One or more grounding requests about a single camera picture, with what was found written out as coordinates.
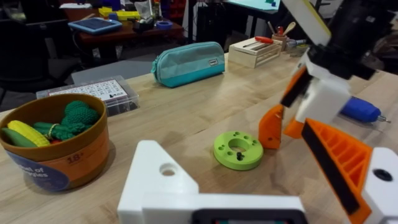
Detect finger of the white orange right gripper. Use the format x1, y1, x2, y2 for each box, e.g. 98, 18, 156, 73
282, 118, 305, 139

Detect blue tablet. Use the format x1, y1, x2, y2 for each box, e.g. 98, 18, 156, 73
67, 16, 123, 35

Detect green disc with holes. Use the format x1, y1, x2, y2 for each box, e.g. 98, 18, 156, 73
213, 130, 264, 171

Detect wooden cup with utensils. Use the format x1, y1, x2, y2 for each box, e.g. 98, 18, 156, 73
267, 21, 297, 52

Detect bare white left gripper left finger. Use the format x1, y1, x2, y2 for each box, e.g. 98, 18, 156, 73
117, 139, 200, 224

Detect clear plastic screw box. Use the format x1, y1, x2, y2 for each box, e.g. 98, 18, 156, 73
35, 75, 140, 118

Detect teal zip bag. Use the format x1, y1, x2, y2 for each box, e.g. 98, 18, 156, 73
150, 41, 226, 89

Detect white orange left gripper right finger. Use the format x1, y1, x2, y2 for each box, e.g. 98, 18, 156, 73
300, 118, 398, 224

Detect black office chair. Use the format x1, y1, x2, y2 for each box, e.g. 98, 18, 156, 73
0, 17, 78, 93

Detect wooden crate with tools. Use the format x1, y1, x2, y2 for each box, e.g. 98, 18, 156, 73
227, 35, 284, 70

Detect brown wooden desk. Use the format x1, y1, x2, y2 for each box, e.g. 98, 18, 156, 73
61, 7, 185, 62

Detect orange tub of toy vegetables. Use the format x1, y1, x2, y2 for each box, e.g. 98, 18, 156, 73
0, 93, 111, 192

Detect yellow toy blocks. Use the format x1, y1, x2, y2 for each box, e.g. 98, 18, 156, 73
98, 6, 142, 22

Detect blue tape roll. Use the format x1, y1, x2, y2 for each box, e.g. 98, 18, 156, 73
155, 20, 174, 31

